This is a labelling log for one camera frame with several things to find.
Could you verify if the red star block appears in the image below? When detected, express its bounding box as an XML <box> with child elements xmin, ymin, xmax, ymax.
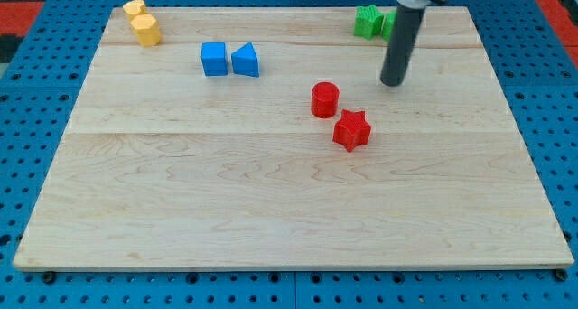
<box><xmin>332</xmin><ymin>109</ymin><xmax>371</xmax><ymax>152</ymax></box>

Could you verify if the green star block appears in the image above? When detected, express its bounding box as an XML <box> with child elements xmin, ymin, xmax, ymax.
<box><xmin>353</xmin><ymin>5</ymin><xmax>385</xmax><ymax>40</ymax></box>

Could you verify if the light wooden board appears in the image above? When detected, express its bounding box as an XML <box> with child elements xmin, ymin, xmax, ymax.
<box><xmin>14</xmin><ymin>7</ymin><xmax>574</xmax><ymax>272</ymax></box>

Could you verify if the red cylinder block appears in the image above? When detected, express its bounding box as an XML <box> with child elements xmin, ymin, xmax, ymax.
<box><xmin>311</xmin><ymin>81</ymin><xmax>340</xmax><ymax>118</ymax></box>

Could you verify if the blue triangle block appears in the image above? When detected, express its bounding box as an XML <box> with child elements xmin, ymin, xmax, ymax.
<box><xmin>231</xmin><ymin>42</ymin><xmax>260</xmax><ymax>78</ymax></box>

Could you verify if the blue cube block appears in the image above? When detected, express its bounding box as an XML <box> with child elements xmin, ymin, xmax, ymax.
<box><xmin>201</xmin><ymin>42</ymin><xmax>228</xmax><ymax>77</ymax></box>

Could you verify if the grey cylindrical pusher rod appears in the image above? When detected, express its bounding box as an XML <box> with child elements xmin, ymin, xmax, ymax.
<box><xmin>380</xmin><ymin>5</ymin><xmax>425</xmax><ymax>87</ymax></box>

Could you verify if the green block behind rod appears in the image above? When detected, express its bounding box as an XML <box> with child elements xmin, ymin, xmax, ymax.
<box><xmin>381</xmin><ymin>11</ymin><xmax>396</xmax><ymax>42</ymax></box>

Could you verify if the yellow hexagon block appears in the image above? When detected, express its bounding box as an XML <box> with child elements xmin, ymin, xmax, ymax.
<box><xmin>130</xmin><ymin>14</ymin><xmax>162</xmax><ymax>47</ymax></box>

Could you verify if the yellow rounded block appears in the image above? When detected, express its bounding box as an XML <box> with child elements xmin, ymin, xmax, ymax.
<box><xmin>122</xmin><ymin>0</ymin><xmax>147</xmax><ymax>22</ymax></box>

